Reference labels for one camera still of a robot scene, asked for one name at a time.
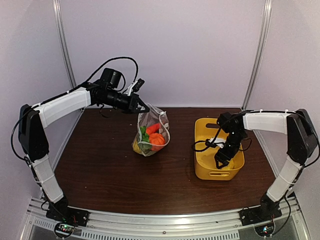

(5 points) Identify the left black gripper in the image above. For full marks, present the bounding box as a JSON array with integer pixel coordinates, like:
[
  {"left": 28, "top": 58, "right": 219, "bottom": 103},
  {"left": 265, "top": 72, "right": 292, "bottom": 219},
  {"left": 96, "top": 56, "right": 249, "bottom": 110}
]
[{"left": 100, "top": 88, "right": 150, "bottom": 114}]

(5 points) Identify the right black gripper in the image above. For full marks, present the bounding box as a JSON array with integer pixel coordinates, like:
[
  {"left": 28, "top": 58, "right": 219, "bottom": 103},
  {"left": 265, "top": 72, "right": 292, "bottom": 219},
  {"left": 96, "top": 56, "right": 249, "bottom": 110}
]
[{"left": 215, "top": 130, "right": 246, "bottom": 169}]

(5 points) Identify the green leafy toy vegetable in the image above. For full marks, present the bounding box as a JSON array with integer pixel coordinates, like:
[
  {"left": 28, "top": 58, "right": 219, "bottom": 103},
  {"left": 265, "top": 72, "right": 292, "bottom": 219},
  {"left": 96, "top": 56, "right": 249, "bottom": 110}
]
[{"left": 139, "top": 125, "right": 150, "bottom": 143}]

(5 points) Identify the clear dotted zip bag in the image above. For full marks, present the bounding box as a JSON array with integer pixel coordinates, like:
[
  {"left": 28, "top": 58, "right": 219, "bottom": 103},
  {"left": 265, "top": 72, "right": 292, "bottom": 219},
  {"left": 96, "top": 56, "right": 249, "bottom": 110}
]
[{"left": 132, "top": 103, "right": 171, "bottom": 157}]

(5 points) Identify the orange toy pumpkin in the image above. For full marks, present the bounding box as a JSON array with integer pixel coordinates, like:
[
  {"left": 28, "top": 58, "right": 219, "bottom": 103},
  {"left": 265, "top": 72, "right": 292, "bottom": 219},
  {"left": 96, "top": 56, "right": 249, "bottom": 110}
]
[{"left": 149, "top": 132, "right": 166, "bottom": 145}]

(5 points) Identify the yellow toy pepper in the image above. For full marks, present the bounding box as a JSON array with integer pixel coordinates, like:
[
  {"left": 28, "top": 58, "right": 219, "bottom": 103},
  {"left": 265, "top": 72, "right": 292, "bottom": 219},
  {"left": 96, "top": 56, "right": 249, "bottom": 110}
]
[{"left": 132, "top": 141, "right": 142, "bottom": 154}]

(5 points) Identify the yellow toy corn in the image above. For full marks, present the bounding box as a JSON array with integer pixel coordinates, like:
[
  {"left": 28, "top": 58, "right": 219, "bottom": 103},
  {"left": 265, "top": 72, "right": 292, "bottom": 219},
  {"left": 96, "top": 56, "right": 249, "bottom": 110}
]
[{"left": 222, "top": 159, "right": 236, "bottom": 171}]

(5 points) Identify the red toy pepper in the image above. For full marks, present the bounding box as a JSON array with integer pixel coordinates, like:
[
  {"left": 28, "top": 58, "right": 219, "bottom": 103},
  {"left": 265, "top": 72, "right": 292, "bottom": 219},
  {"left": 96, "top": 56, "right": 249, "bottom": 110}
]
[{"left": 145, "top": 123, "right": 161, "bottom": 135}]

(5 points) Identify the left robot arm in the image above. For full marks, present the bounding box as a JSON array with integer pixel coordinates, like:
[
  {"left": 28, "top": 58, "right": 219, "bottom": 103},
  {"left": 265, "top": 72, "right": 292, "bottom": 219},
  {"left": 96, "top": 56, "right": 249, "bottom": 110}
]
[{"left": 18, "top": 68, "right": 150, "bottom": 222}]

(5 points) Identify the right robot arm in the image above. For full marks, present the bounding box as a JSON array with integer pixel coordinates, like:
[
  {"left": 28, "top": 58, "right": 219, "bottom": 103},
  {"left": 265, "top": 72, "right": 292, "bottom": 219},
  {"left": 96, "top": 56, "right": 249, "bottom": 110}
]
[{"left": 206, "top": 108, "right": 320, "bottom": 221}]

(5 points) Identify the yellow plastic basket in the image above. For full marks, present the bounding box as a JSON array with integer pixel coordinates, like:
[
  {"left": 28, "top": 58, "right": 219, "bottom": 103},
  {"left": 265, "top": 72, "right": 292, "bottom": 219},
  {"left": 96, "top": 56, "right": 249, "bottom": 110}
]
[{"left": 192, "top": 117, "right": 245, "bottom": 181}]

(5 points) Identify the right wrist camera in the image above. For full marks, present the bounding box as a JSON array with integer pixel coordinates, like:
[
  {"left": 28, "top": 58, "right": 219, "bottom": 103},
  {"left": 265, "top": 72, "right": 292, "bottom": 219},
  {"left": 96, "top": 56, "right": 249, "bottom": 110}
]
[{"left": 205, "top": 137, "right": 226, "bottom": 149}]

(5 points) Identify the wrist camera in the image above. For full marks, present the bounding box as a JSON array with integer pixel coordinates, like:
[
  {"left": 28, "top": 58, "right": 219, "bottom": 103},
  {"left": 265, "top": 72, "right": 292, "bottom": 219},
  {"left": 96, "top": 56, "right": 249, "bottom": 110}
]
[
  {"left": 205, "top": 137, "right": 226, "bottom": 149},
  {"left": 123, "top": 78, "right": 145, "bottom": 96}
]

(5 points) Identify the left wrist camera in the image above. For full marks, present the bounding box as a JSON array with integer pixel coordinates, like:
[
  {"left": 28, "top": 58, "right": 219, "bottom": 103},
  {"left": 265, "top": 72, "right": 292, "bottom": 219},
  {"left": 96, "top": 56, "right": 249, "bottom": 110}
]
[{"left": 123, "top": 78, "right": 145, "bottom": 96}]

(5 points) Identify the right black camera cable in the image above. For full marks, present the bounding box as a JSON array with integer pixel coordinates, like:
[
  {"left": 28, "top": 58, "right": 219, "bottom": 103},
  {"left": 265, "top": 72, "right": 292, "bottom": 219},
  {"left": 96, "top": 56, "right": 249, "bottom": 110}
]
[{"left": 191, "top": 138, "right": 216, "bottom": 154}]

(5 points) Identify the black camera cable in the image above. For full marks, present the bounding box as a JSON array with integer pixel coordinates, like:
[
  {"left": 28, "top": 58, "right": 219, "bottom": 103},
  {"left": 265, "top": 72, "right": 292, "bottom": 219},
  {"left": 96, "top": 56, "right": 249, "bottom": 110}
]
[
  {"left": 37, "top": 56, "right": 140, "bottom": 106},
  {"left": 191, "top": 138, "right": 216, "bottom": 154}
]

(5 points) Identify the left black camera cable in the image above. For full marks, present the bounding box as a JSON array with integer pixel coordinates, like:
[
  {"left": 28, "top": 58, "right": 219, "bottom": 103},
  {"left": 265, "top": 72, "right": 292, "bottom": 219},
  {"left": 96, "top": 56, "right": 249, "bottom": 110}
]
[{"left": 37, "top": 56, "right": 140, "bottom": 106}]

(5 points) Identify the aluminium front rail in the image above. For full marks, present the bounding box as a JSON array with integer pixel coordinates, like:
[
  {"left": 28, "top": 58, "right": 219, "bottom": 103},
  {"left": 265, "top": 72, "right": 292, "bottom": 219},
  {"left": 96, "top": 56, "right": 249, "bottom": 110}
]
[{"left": 24, "top": 192, "right": 311, "bottom": 240}]

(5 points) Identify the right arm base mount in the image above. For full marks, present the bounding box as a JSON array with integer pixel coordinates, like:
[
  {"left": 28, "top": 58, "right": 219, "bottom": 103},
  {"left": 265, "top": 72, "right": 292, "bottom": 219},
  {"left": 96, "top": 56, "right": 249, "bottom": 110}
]
[{"left": 238, "top": 206, "right": 282, "bottom": 226}]

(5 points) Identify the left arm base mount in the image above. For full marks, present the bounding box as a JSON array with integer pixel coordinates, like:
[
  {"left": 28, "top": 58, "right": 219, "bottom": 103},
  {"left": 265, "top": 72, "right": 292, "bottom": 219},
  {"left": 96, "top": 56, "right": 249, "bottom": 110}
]
[{"left": 46, "top": 207, "right": 89, "bottom": 227}]

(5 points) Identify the left aluminium corner post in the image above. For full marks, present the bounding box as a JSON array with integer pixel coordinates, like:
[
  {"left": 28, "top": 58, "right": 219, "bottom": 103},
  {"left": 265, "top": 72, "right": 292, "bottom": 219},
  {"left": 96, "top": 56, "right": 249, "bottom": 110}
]
[{"left": 52, "top": 0, "right": 77, "bottom": 88}]

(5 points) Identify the aluminium corner post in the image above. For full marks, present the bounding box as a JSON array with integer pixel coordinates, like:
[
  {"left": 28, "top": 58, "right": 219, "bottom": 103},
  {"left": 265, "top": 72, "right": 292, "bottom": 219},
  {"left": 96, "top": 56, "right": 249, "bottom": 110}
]
[
  {"left": 241, "top": 0, "right": 272, "bottom": 110},
  {"left": 52, "top": 0, "right": 77, "bottom": 88}
]

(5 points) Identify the right aluminium corner post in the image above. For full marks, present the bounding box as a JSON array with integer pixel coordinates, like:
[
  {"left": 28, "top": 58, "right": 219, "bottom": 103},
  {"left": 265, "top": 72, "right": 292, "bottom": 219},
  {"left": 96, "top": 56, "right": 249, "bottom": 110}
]
[{"left": 241, "top": 0, "right": 272, "bottom": 110}]

